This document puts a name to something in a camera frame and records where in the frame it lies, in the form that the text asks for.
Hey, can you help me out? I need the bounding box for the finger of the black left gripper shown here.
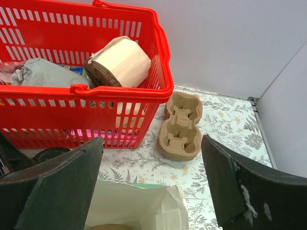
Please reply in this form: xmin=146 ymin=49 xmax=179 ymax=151
xmin=0 ymin=133 xmax=36 ymax=177

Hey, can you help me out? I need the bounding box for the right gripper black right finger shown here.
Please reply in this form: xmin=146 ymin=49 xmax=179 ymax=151
xmin=201 ymin=135 xmax=307 ymax=230

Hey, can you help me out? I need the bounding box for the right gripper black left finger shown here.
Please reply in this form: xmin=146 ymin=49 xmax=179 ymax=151
xmin=0 ymin=137 xmax=104 ymax=230

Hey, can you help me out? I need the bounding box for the black paper coffee cup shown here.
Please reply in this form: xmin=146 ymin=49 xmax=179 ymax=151
xmin=33 ymin=147 xmax=70 ymax=163

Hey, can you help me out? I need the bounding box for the green illustrated paper bag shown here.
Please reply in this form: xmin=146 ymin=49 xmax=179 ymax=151
xmin=84 ymin=179 xmax=189 ymax=230

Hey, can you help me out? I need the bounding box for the brown cardboard cup carrier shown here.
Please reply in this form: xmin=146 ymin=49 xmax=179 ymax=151
xmin=88 ymin=224 xmax=132 ymax=230

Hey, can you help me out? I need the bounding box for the red plastic shopping basket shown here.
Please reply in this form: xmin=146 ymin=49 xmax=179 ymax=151
xmin=0 ymin=0 xmax=174 ymax=149

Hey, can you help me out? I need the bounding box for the floral patterned table mat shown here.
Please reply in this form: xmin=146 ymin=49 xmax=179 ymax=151
xmin=24 ymin=85 xmax=279 ymax=230

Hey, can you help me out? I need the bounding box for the stack of spare cup carriers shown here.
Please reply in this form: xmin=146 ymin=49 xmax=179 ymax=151
xmin=157 ymin=92 xmax=203 ymax=161

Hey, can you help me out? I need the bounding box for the grey foil pouch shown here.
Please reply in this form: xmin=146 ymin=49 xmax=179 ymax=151
xmin=12 ymin=58 xmax=89 ymax=88

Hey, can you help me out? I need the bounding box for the aluminium frame rail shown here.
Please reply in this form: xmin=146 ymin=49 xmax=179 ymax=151
xmin=248 ymin=97 xmax=278 ymax=170

